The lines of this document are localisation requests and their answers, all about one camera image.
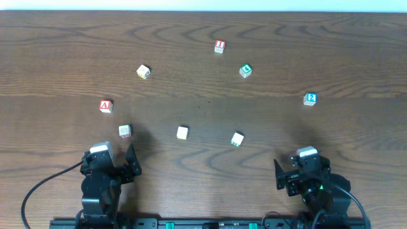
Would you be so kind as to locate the blue number 2 block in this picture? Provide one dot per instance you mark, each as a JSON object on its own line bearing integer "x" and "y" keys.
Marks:
{"x": 310, "y": 99}

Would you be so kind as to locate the green number 4 block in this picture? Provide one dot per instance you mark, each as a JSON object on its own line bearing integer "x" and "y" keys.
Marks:
{"x": 245, "y": 70}

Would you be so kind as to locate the red edged picture block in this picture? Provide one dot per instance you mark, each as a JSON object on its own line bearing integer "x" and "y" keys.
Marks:
{"x": 125, "y": 131}

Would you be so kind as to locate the yellow picture block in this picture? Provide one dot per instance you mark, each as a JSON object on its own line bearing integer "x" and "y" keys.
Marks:
{"x": 143, "y": 71}

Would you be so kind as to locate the green edged plain block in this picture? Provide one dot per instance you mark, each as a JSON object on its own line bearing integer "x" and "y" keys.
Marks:
{"x": 237, "y": 139}

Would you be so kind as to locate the red letter I block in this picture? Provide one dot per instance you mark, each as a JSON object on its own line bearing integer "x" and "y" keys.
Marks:
{"x": 219, "y": 46}

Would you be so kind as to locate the red letter A block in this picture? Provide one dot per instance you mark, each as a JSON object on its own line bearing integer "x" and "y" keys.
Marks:
{"x": 106, "y": 106}

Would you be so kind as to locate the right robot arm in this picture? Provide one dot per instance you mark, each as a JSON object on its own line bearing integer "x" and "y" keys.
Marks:
{"x": 326, "y": 195}

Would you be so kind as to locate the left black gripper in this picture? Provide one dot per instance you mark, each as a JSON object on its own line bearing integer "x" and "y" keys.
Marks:
{"x": 124, "y": 172}

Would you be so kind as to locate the black mounting rail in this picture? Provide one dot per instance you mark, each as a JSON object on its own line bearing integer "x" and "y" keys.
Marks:
{"x": 152, "y": 223}

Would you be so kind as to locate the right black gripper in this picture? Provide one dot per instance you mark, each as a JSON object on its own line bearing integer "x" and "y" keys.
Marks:
{"x": 291, "y": 178}

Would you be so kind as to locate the yellow edged plain block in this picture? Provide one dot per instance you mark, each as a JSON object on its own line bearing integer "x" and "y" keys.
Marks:
{"x": 182, "y": 133}

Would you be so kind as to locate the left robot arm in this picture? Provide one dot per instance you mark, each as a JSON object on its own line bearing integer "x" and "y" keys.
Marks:
{"x": 101, "y": 187}

